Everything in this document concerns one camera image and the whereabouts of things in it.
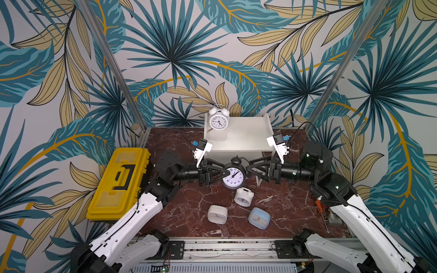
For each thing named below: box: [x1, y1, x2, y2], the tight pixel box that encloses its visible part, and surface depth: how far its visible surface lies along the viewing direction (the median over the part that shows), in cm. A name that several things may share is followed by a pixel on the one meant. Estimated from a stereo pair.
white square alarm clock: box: [207, 204, 228, 225], surface depth 79 cm
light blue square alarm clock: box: [248, 207, 271, 230], surface depth 78 cm
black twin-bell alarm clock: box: [221, 155, 251, 189], surface depth 58 cm
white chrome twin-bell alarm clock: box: [208, 106, 230, 131], surface depth 70 cm
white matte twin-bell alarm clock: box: [233, 187, 255, 208], surface depth 83 cm
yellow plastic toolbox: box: [85, 147, 151, 221], surface depth 77 cm
